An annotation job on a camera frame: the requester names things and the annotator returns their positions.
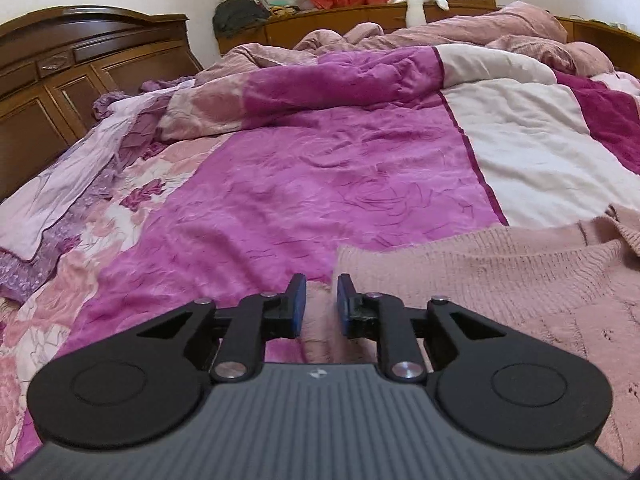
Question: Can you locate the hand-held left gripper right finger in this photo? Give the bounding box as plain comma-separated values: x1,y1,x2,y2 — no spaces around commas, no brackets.
336,273,506,383

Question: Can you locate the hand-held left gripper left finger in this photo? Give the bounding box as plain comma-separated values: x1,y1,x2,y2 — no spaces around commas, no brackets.
135,273,307,382

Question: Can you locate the pink knit sweater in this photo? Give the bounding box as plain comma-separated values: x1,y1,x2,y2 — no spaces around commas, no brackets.
300,205,640,471

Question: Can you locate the dark clothes pile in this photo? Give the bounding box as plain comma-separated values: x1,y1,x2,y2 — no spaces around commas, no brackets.
212,0,273,38

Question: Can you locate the purple and white patchwork quilt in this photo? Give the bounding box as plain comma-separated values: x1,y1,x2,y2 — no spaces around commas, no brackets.
0,42,640,461

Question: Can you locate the lilac crumpled pillow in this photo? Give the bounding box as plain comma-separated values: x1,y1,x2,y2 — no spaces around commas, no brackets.
0,77,196,301

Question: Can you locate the wooden headboard ledge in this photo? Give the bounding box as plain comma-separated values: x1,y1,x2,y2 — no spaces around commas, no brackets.
217,2,640,56

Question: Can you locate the white plush toy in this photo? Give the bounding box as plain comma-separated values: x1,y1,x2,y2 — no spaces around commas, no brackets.
402,0,449,28

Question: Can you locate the dark wooden headboard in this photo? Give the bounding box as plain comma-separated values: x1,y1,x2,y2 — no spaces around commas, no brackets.
0,5,205,201

